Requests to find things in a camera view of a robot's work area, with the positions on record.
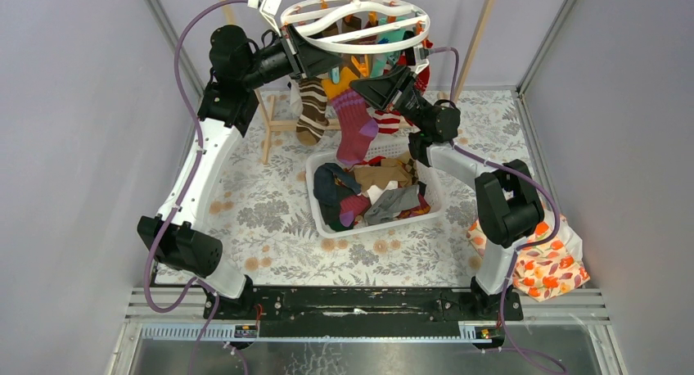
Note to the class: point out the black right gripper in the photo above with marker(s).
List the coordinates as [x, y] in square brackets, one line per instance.
[389, 92]

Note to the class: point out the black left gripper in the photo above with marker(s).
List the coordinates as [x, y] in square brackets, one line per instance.
[295, 53]

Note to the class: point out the orange clothes peg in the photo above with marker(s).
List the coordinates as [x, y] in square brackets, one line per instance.
[361, 64]

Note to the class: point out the maroon sock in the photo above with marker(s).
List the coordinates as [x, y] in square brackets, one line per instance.
[358, 128]
[351, 207]

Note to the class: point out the white round clip hanger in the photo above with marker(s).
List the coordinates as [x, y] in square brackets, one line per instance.
[351, 26]

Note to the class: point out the brown white striped sock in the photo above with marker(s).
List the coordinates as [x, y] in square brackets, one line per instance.
[312, 122]

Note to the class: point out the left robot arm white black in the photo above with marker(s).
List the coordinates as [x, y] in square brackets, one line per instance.
[175, 237]

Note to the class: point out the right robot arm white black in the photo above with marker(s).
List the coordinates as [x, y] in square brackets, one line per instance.
[507, 198]

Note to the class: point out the wooden hanger rack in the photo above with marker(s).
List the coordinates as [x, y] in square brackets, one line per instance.
[278, 126]

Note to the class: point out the red white striped sock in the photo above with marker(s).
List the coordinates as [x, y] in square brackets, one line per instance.
[388, 122]

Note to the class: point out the teal patterned sock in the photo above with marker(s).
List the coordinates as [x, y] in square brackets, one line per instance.
[381, 62]

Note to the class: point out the teal clothes peg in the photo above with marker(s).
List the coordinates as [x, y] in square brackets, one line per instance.
[335, 75]

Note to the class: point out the tan ribbed sock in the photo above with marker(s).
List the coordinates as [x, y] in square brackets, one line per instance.
[401, 170]

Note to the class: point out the white plastic laundry basket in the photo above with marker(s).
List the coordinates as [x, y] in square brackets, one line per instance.
[432, 196]

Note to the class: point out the navy blue sock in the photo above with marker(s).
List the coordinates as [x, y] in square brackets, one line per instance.
[331, 186]

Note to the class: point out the grey sock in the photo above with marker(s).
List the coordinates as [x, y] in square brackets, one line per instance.
[391, 203]

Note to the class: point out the floral table mat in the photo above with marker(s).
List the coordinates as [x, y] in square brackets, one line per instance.
[260, 211]

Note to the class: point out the floral orange bag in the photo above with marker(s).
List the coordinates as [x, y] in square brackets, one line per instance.
[542, 272]

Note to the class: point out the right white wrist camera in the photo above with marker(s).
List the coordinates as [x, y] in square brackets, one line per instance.
[417, 58]

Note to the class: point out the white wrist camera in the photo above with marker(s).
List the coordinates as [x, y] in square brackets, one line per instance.
[417, 58]
[268, 10]

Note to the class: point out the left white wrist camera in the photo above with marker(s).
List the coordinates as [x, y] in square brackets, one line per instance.
[268, 10]

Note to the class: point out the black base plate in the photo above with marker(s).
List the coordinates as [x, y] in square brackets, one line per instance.
[361, 312]

